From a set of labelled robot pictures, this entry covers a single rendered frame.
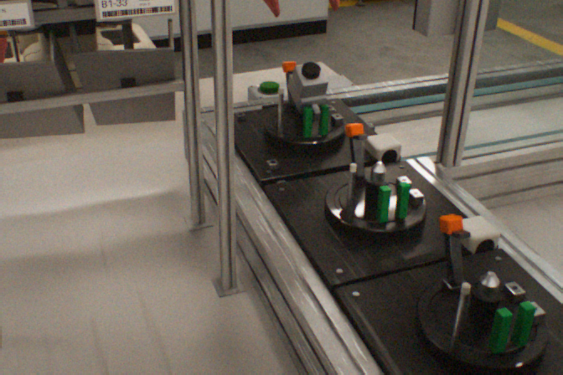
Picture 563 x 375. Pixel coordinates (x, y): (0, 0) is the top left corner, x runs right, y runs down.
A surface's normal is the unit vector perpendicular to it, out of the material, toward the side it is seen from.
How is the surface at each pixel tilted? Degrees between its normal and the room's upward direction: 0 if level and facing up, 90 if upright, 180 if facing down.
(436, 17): 90
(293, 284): 0
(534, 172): 90
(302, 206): 0
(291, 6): 90
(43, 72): 135
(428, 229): 0
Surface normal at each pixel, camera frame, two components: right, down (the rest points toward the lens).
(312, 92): 0.32, 0.76
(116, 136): 0.02, -0.87
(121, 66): 0.12, 0.96
